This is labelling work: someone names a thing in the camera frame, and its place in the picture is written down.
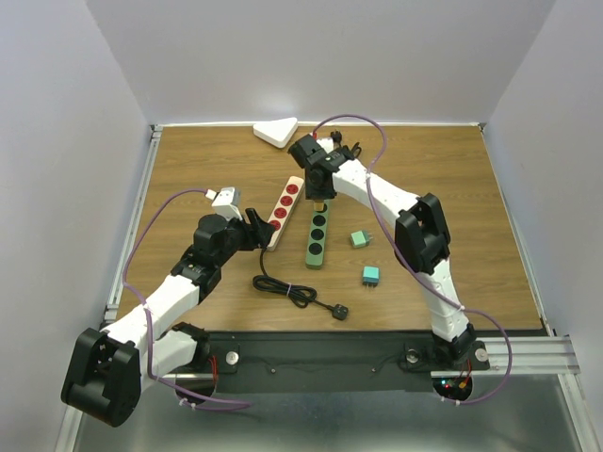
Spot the cream red power strip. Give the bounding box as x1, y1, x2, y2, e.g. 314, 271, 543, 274
267, 176, 304, 251

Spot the purple cable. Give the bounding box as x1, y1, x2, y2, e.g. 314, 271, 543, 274
311, 113, 514, 408
122, 188, 253, 412

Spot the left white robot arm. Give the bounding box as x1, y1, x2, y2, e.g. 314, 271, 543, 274
60, 208, 275, 427

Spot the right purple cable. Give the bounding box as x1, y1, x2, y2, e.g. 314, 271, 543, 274
311, 113, 514, 408

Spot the black cord of cream strip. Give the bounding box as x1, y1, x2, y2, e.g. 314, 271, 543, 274
252, 246, 351, 322

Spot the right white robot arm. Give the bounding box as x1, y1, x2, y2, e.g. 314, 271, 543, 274
288, 135, 477, 367

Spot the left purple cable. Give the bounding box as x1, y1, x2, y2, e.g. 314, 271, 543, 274
122, 188, 253, 412

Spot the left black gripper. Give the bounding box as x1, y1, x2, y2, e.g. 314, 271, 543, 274
215, 208, 275, 267

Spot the white triangular device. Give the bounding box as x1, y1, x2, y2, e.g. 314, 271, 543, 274
253, 117, 299, 149

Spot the teal charger plug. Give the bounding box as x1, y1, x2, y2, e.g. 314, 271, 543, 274
362, 266, 381, 286

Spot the green charger plug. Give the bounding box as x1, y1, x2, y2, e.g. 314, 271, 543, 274
350, 230, 372, 249

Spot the aluminium frame rail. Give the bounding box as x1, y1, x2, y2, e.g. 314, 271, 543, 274
54, 123, 164, 452

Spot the green black power strip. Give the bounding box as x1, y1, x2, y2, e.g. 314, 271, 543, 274
305, 201, 330, 269

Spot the black cord of green strip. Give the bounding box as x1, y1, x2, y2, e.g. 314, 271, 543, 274
329, 129, 364, 159

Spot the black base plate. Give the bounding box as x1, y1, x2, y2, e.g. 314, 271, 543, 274
155, 331, 491, 396

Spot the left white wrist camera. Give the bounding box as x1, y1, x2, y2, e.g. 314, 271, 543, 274
205, 186, 242, 220

